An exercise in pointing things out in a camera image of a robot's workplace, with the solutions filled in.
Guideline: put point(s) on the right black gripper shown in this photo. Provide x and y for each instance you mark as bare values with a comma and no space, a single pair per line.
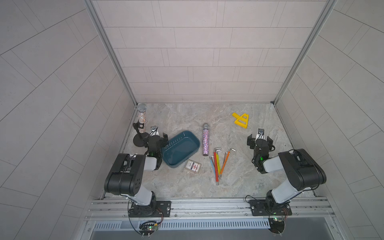
259,141

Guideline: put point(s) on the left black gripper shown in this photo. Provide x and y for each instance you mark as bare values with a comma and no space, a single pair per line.
147,137

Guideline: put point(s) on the red hex key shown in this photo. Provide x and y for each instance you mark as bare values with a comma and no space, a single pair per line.
217,177

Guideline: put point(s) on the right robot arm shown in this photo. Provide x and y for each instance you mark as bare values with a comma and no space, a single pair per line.
302,171

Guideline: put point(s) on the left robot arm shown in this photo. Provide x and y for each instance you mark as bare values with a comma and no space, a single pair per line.
126,175

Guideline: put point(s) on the teal plastic storage box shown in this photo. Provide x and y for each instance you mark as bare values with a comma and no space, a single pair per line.
180,148

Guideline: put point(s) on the small card box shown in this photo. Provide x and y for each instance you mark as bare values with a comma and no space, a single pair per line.
192,166

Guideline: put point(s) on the black microphone stand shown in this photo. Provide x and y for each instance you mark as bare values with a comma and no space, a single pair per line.
141,139

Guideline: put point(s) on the glitter microphone on stand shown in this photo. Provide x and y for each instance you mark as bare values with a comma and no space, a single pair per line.
142,108

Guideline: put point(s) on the purple glitter microphone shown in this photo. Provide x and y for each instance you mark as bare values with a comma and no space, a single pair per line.
206,136

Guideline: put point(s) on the right circuit board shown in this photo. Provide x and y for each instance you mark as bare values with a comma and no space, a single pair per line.
277,226

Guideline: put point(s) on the circuit board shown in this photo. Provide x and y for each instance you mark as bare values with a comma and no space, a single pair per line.
146,229
277,226

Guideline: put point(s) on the left circuit board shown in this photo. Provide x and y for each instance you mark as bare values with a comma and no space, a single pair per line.
146,229

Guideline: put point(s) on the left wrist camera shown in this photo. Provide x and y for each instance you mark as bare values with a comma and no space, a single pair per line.
154,131

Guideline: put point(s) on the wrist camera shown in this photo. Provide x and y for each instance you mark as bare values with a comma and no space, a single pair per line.
261,134
154,131

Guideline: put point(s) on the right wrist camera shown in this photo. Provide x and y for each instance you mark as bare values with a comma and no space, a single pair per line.
261,134

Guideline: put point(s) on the yellow plastic bracket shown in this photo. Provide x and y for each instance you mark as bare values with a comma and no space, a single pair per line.
242,120

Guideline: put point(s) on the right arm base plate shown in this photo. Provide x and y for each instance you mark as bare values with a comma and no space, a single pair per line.
269,208

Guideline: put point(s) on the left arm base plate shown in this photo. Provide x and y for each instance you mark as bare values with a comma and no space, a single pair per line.
154,210

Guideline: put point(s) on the aluminium front rail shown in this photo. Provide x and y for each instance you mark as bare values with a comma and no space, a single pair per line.
239,208

